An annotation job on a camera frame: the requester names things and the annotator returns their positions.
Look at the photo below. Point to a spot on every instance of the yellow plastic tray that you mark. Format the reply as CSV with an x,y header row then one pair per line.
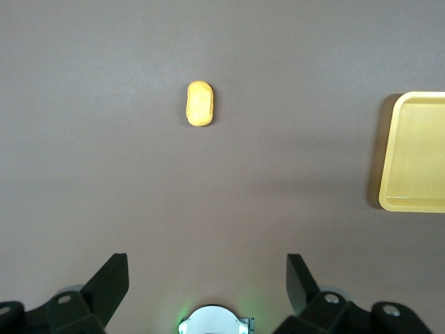
x,y
417,156

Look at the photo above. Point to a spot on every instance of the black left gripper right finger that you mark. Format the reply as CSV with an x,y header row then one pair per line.
x,y
309,302

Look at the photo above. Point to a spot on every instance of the yellow potato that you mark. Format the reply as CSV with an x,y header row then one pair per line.
x,y
200,104

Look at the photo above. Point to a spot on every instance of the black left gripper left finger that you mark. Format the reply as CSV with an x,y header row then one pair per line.
x,y
101,288

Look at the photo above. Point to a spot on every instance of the brown table cloth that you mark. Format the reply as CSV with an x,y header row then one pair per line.
x,y
104,139

